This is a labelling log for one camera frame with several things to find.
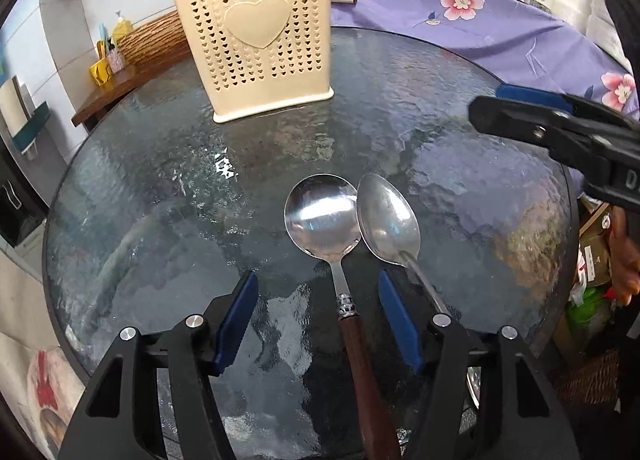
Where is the woven basket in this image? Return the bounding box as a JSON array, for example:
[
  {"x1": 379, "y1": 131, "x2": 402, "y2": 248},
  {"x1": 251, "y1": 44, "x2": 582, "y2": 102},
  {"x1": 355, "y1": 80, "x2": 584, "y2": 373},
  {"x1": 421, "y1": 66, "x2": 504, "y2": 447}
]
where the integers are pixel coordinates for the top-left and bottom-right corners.
[{"x1": 117, "y1": 10, "x2": 191, "y2": 68}]

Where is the white cloth with red print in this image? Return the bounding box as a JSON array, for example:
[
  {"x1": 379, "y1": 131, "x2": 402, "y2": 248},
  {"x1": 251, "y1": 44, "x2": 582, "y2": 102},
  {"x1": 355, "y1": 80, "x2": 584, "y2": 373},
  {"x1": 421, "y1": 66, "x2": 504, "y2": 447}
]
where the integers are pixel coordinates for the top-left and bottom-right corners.
[{"x1": 0, "y1": 332, "x2": 88, "y2": 460}]

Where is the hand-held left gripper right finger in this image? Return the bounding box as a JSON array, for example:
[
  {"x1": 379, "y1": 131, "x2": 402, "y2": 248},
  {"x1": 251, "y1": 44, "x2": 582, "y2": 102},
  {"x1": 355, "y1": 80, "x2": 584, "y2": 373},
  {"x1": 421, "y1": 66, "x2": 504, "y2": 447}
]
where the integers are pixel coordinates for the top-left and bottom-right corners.
[{"x1": 377, "y1": 270, "x2": 581, "y2": 460}]

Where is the all metal spoon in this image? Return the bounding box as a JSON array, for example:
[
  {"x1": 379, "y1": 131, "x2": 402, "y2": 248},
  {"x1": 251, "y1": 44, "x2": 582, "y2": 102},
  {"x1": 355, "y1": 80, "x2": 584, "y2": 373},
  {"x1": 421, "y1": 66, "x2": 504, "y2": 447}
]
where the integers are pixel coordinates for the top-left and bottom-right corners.
[{"x1": 356, "y1": 172, "x2": 482, "y2": 410}]

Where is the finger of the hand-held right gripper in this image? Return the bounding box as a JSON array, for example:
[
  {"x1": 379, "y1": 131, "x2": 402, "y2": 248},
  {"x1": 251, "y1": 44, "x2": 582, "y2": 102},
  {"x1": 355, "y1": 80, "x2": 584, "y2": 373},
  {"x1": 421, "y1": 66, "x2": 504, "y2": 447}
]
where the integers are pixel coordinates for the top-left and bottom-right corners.
[
  {"x1": 496, "y1": 83, "x2": 640, "y2": 132},
  {"x1": 469, "y1": 95, "x2": 640, "y2": 177}
]

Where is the cream plastic utensil holder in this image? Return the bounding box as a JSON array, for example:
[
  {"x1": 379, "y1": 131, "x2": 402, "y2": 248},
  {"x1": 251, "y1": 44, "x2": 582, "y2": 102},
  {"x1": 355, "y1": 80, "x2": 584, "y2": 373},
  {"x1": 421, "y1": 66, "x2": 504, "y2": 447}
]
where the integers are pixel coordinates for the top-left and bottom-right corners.
[{"x1": 168, "y1": 0, "x2": 335, "y2": 124}]

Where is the green plastic bag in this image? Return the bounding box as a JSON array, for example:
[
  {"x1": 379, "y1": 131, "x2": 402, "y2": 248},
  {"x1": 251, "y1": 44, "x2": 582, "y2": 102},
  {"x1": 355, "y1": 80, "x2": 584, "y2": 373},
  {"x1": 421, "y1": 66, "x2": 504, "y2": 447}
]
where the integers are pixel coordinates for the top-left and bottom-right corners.
[{"x1": 565, "y1": 287, "x2": 618, "y2": 356}]

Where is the wooden handle metal spoon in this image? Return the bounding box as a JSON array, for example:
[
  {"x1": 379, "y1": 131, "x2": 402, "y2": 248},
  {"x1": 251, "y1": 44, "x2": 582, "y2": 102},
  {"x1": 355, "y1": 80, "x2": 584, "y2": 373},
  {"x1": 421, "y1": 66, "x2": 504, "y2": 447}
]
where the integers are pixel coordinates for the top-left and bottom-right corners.
[{"x1": 283, "y1": 173, "x2": 402, "y2": 460}]

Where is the wooden side table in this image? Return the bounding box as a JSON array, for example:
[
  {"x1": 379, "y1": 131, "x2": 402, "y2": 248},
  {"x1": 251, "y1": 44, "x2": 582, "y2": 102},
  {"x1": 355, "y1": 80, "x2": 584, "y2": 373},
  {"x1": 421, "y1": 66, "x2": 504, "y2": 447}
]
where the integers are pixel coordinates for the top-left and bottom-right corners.
[{"x1": 72, "y1": 60, "x2": 201, "y2": 130}]

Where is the cardboard box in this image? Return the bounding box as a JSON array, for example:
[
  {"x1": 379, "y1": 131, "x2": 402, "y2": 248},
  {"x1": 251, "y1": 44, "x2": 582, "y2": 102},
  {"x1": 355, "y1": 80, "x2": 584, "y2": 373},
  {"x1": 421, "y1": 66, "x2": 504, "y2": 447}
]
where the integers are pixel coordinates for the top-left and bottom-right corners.
[{"x1": 577, "y1": 205, "x2": 616, "y2": 288}]

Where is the brown wicker basket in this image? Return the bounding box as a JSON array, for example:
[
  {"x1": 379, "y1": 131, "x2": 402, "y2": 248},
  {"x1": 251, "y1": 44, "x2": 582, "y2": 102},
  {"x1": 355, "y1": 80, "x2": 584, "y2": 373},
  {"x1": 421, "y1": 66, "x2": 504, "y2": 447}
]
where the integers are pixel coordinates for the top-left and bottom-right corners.
[{"x1": 550, "y1": 347, "x2": 621, "y2": 408}]

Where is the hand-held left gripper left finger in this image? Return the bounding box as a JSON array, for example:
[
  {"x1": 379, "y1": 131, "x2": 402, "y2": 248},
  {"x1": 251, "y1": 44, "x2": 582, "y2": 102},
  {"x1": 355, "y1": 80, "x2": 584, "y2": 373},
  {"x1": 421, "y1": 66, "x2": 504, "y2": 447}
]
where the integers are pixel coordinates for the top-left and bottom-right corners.
[{"x1": 57, "y1": 270, "x2": 260, "y2": 460}]

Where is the yellow small box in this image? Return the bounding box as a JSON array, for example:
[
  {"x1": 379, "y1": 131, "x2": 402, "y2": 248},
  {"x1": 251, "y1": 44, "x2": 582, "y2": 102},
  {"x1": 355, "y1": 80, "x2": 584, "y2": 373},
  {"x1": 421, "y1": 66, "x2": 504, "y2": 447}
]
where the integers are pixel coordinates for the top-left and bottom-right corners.
[{"x1": 89, "y1": 60, "x2": 113, "y2": 87}]

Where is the yellow soap bottle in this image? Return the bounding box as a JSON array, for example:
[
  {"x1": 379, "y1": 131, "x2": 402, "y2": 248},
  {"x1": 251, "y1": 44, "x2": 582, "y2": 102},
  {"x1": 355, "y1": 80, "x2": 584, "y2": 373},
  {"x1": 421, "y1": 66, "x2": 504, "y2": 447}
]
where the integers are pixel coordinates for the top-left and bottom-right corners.
[{"x1": 111, "y1": 10, "x2": 135, "y2": 43}]

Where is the beige cushion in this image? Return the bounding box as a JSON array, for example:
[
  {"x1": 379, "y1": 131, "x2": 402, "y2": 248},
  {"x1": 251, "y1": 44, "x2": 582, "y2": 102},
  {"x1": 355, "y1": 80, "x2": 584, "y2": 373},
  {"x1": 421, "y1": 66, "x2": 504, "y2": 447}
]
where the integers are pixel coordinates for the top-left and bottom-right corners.
[{"x1": 0, "y1": 247, "x2": 51, "y2": 341}]

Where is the person's right hand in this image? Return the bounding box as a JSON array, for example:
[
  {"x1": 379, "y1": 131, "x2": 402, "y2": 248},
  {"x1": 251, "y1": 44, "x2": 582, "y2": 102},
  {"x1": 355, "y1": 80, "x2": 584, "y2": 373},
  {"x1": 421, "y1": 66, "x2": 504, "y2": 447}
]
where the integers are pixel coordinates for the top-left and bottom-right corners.
[{"x1": 607, "y1": 207, "x2": 640, "y2": 306}]

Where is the purple floral cloth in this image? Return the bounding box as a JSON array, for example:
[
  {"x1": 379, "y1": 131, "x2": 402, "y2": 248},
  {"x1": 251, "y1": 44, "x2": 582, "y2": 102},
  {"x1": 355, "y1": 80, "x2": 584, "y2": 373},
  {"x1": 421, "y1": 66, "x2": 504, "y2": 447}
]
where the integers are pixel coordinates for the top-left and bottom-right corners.
[{"x1": 330, "y1": 0, "x2": 640, "y2": 113}]

